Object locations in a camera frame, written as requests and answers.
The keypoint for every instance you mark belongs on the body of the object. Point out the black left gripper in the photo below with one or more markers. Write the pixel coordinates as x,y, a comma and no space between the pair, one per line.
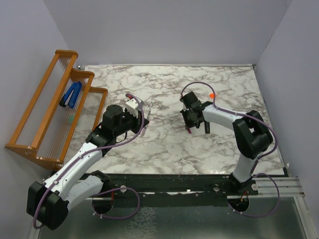
138,121

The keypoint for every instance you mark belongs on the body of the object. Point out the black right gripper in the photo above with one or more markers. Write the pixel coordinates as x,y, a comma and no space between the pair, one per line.
188,124

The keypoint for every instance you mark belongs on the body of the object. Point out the pink highlighter pen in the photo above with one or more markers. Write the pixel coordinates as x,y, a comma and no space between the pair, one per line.
143,131

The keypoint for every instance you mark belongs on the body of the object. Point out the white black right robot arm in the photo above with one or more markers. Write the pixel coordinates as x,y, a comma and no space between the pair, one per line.
251,133

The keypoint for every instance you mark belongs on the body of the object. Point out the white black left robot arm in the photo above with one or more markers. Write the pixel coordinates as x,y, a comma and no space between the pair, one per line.
49,202

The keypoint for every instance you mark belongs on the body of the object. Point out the black orange highlighter pen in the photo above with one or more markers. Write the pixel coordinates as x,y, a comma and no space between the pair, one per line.
207,127

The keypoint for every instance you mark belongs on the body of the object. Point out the green object in rack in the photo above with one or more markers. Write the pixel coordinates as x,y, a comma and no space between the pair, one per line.
70,119

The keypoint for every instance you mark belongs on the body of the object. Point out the blue stapler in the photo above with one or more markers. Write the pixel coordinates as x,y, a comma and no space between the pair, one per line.
70,97

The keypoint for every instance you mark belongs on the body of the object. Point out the orange wooden rack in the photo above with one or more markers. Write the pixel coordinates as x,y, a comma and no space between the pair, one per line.
43,134

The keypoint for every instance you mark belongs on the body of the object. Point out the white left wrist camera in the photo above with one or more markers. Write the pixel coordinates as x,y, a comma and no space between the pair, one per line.
132,107

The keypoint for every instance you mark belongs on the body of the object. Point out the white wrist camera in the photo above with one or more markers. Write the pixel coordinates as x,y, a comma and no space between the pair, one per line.
132,107
190,98

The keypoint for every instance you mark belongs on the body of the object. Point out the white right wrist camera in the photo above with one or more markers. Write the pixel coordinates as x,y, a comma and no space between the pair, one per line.
190,98

